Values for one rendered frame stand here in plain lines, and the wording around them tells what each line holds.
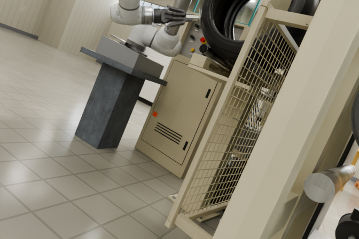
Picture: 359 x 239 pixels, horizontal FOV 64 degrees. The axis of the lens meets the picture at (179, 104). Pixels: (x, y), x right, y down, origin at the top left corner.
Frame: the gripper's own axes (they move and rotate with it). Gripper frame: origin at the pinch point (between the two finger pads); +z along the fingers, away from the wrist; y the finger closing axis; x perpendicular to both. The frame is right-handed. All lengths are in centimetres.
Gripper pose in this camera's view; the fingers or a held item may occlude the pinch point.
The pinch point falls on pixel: (192, 17)
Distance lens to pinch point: 156.2
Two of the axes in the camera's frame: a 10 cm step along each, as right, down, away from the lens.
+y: 0.3, 9.8, -2.1
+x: 1.6, -2.1, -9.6
